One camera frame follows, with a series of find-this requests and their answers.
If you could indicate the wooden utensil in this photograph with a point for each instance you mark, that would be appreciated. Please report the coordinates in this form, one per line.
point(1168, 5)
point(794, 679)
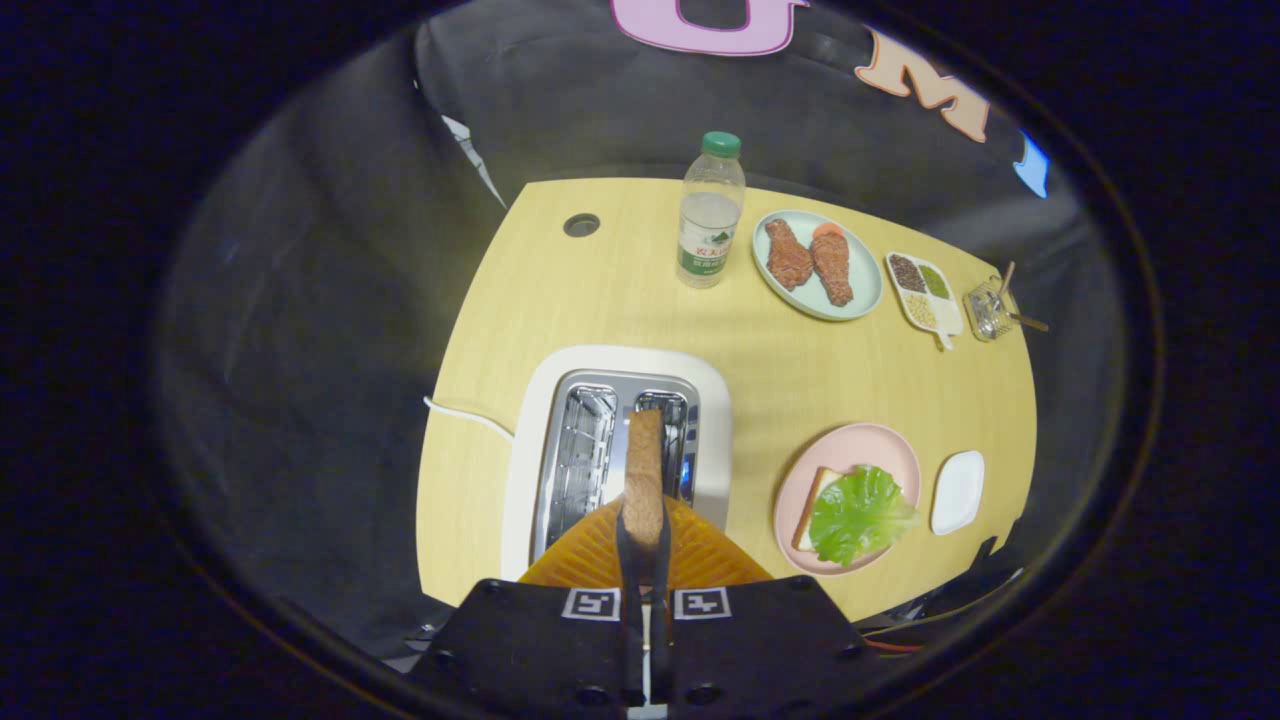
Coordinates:
point(1030, 322)
point(1006, 280)

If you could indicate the white toaster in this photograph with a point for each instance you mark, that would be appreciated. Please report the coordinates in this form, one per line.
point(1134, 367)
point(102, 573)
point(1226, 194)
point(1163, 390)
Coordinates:
point(715, 420)

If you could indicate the dark bean pile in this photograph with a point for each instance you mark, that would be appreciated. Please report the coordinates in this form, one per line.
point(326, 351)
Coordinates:
point(907, 272)

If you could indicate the pale bean pile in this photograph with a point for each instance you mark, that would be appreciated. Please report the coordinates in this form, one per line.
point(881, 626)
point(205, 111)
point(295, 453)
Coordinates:
point(921, 310)

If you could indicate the brown meat piece orange end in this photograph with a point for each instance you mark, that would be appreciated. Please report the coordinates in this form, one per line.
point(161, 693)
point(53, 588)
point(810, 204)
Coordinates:
point(832, 265)

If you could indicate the black backdrop cloth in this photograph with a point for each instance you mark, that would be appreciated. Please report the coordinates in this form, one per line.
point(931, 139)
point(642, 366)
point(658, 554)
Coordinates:
point(350, 300)

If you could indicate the black table grommet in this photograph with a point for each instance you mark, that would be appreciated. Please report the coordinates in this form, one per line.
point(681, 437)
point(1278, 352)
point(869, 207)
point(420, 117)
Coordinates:
point(582, 224)

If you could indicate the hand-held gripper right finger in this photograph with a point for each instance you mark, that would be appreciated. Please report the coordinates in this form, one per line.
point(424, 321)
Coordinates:
point(760, 650)

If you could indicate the ham-topped bread slice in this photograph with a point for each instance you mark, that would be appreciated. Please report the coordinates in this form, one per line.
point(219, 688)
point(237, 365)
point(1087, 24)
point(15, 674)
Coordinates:
point(810, 500)

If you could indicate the white divided dish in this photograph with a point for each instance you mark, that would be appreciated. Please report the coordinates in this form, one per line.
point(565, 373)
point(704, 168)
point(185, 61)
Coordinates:
point(948, 318)

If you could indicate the pink round plate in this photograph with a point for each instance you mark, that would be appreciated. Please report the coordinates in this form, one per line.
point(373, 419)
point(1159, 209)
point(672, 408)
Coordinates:
point(860, 445)

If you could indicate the green bean pile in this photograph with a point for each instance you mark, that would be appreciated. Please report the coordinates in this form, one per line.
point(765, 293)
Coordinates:
point(935, 282)

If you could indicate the light blue round plate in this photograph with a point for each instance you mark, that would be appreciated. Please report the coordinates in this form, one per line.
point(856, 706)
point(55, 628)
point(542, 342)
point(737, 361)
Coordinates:
point(865, 285)

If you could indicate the toast bread slice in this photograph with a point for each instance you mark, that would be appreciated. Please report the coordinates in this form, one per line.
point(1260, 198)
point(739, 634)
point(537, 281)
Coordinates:
point(643, 470)

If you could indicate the white square plate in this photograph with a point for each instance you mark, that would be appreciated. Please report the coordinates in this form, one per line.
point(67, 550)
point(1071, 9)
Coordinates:
point(958, 492)

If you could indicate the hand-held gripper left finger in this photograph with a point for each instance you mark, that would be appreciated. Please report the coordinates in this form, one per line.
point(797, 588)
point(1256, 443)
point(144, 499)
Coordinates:
point(530, 650)

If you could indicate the green lettuce leaf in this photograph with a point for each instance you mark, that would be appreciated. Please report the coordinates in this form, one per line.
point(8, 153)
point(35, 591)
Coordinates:
point(860, 515)

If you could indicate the clear water bottle green cap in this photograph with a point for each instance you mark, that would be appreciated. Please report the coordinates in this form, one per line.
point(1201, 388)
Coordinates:
point(710, 220)

